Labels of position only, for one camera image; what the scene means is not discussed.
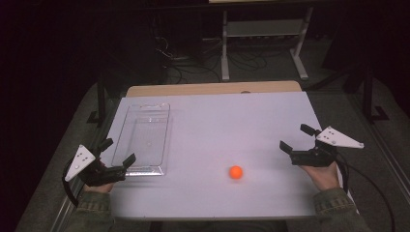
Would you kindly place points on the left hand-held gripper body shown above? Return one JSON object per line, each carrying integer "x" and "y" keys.
{"x": 96, "y": 174}

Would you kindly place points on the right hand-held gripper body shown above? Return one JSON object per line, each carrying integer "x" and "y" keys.
{"x": 322, "y": 151}

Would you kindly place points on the person's left hand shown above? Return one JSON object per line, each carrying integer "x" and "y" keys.
{"x": 98, "y": 188}

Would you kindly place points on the orange ball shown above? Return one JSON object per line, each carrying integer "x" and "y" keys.
{"x": 236, "y": 172}

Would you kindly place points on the black metal stand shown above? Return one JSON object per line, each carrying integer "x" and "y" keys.
{"x": 101, "y": 100}
{"x": 368, "y": 93}

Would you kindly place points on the white metal stand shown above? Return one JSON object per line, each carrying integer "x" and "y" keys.
{"x": 225, "y": 48}

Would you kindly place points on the clear plastic tray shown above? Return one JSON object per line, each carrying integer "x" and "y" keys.
{"x": 143, "y": 138}

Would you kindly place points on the person's right hand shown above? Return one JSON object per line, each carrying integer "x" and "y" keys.
{"x": 324, "y": 177}

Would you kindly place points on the wooden table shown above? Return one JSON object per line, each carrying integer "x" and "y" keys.
{"x": 212, "y": 88}

